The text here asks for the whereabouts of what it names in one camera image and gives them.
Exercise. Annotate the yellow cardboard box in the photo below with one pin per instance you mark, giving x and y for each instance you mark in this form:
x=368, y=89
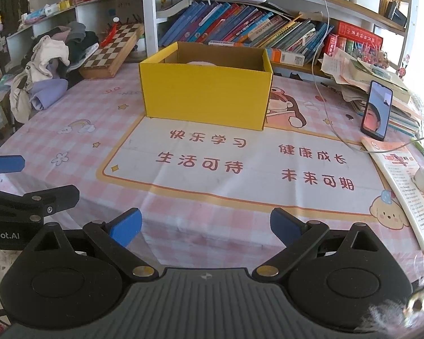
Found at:
x=205, y=95

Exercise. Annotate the pile of clothes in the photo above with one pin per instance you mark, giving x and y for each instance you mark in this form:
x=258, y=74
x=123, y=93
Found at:
x=46, y=56

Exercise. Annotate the black smartphone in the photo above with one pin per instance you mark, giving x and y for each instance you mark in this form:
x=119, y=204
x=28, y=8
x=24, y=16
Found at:
x=376, y=113

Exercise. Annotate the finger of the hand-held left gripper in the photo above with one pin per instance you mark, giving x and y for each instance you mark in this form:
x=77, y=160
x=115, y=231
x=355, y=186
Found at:
x=5, y=164
x=39, y=203

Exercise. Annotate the red box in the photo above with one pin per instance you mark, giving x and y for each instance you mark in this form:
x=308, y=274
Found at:
x=357, y=31

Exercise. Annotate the black stand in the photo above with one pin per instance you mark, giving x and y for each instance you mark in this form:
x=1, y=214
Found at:
x=395, y=14

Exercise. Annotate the stack of papers and books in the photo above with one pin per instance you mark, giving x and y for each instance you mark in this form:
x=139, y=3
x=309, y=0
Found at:
x=349, y=74

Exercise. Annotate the wooden chess board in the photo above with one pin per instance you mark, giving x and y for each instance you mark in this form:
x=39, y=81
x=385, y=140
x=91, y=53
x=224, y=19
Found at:
x=109, y=53

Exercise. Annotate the pink plush pig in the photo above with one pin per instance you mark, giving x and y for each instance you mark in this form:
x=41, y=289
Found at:
x=201, y=63

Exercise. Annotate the purple cloth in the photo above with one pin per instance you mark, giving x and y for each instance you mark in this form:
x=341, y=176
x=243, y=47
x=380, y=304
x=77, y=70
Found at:
x=49, y=93

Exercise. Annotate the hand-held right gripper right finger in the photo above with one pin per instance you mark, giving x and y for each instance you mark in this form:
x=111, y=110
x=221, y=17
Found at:
x=286, y=227

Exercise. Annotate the row of books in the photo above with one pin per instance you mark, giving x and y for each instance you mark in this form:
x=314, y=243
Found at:
x=233, y=24

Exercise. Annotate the red tassel charm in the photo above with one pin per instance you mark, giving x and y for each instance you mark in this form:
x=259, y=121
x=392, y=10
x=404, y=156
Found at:
x=109, y=37

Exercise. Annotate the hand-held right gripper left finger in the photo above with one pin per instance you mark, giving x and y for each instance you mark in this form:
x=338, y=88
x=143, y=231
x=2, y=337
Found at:
x=125, y=227

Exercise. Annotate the white orange booklet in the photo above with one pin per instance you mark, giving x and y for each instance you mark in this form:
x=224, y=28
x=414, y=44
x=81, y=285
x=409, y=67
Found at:
x=402, y=190

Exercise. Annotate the white bookshelf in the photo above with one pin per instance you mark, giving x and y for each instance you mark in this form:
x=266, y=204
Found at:
x=150, y=14

